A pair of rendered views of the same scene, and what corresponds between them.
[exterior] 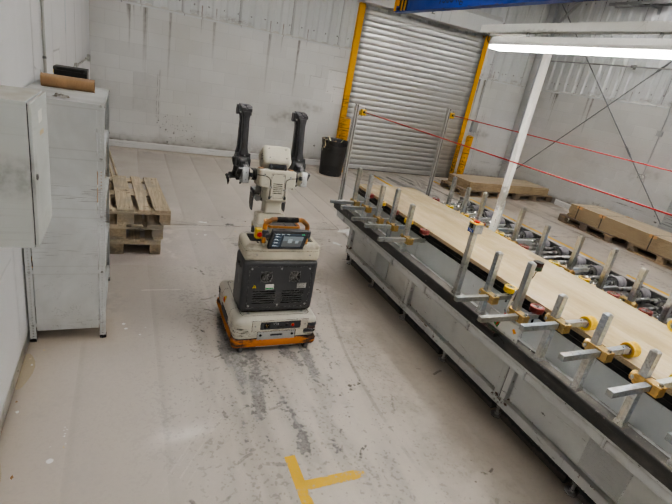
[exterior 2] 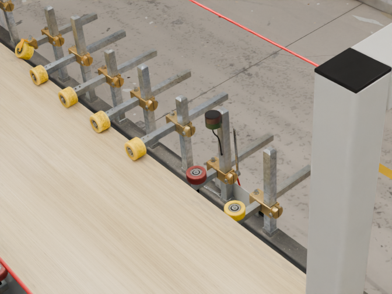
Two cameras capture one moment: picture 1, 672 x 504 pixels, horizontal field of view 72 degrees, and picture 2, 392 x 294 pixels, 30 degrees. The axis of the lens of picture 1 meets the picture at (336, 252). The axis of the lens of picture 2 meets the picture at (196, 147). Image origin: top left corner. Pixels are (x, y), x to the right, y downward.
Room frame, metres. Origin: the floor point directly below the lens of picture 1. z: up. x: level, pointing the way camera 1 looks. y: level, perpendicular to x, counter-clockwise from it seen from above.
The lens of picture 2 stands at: (4.56, -1.60, 2.83)
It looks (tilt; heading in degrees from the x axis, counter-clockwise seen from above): 40 degrees down; 169
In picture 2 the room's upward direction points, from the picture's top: 5 degrees counter-clockwise
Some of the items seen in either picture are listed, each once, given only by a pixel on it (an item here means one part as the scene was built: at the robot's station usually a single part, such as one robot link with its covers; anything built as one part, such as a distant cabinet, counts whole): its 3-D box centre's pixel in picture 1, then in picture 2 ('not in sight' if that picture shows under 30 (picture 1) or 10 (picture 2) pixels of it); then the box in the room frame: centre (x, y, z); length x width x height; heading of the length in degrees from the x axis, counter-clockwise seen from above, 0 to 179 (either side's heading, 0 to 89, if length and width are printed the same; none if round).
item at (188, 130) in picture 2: (556, 322); (180, 124); (2.20, -1.21, 0.95); 0.14 x 0.06 x 0.05; 27
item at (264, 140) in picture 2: (508, 317); (233, 160); (2.38, -1.04, 0.84); 0.43 x 0.03 x 0.04; 117
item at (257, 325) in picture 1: (280, 324); not in sight; (2.86, 0.29, 0.23); 0.41 x 0.02 x 0.08; 117
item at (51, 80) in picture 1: (68, 82); not in sight; (3.04, 1.90, 1.59); 0.30 x 0.08 x 0.08; 117
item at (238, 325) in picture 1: (265, 310); not in sight; (3.14, 0.46, 0.16); 0.67 x 0.64 x 0.25; 27
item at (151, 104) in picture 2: (597, 350); (144, 99); (1.98, -1.33, 0.95); 0.14 x 0.06 x 0.05; 27
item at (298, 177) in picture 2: (483, 297); (272, 195); (2.61, -0.95, 0.83); 0.43 x 0.03 x 0.04; 117
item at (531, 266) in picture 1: (519, 299); (224, 157); (2.45, -1.09, 0.93); 0.04 x 0.04 x 0.48; 27
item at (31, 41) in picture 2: not in sight; (26, 46); (1.36, -1.80, 0.95); 0.10 x 0.04 x 0.10; 117
